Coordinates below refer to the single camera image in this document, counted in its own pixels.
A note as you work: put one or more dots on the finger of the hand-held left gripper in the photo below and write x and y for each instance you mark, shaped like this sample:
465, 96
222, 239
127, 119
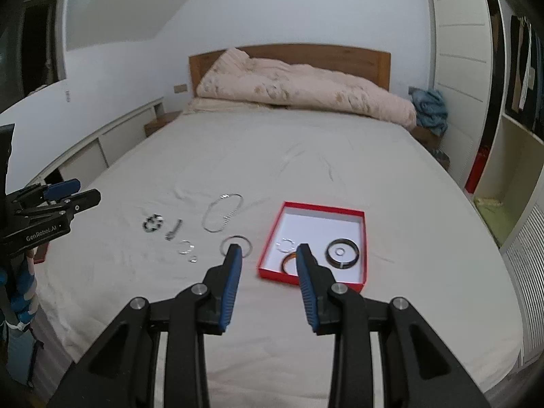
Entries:
63, 188
83, 200

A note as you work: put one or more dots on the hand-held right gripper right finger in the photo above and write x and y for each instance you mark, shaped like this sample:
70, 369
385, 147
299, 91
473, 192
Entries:
307, 289

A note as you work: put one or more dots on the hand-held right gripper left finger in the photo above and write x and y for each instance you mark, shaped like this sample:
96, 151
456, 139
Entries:
229, 289

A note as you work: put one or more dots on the red jewelry box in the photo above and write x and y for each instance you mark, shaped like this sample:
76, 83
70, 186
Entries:
323, 225

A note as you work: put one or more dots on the red box lid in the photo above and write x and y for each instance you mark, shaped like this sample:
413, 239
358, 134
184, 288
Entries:
42, 255

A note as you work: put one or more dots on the amber bangle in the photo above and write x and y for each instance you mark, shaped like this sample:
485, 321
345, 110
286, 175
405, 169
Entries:
284, 261

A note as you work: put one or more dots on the black bangle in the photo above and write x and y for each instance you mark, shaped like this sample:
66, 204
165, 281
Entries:
328, 255

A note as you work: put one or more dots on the white window bench cabinet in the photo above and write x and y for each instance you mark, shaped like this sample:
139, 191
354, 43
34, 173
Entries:
85, 153

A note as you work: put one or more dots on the thin silver bangle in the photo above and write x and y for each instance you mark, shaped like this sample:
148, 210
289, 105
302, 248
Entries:
252, 246

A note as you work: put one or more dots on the bed with white sheet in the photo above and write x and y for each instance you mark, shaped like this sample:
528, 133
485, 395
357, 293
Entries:
297, 170

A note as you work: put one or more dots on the dark window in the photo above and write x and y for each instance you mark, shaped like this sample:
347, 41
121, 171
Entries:
34, 42

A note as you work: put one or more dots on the beige pillow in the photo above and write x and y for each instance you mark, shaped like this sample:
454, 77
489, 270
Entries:
212, 105

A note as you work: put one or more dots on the dark patterned basket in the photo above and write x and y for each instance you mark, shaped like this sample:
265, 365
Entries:
443, 158

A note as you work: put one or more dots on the wooden nightstand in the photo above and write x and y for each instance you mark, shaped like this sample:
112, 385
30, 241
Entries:
425, 136

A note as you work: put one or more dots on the pink floral quilt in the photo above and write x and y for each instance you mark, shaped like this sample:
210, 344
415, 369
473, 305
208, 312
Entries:
306, 89

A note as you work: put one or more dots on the white louvred cabinet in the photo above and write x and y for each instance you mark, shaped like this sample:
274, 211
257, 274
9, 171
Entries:
525, 289

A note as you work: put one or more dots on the blue clothes pile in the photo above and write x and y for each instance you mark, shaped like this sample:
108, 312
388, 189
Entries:
429, 108

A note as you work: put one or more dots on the wooden headboard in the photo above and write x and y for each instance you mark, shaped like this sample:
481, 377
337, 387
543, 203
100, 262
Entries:
361, 66

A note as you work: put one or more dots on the open white shelf unit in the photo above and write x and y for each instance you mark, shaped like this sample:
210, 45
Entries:
518, 165

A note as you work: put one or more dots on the white wardrobe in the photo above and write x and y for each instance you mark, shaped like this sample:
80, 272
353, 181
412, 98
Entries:
459, 72

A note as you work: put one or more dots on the hanging dark clothes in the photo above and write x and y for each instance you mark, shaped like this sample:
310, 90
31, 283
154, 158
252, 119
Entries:
525, 72

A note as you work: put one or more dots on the beige wall switch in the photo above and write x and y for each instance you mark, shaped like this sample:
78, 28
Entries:
181, 88

